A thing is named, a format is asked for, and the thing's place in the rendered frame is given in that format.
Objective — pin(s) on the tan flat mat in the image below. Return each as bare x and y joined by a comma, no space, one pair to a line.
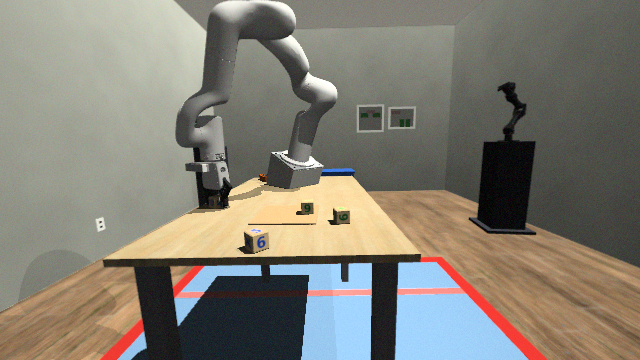
284,215

